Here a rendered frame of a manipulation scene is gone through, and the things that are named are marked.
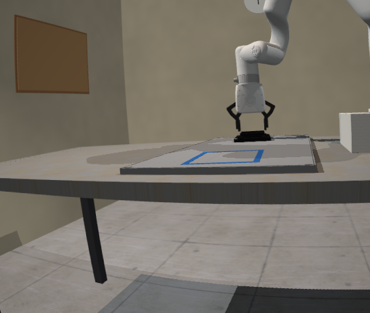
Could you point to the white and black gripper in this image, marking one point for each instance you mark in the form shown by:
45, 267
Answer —
250, 99

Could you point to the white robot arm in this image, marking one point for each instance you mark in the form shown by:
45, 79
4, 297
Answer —
276, 11

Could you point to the blue tape outline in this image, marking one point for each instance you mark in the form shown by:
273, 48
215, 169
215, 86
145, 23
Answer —
257, 158

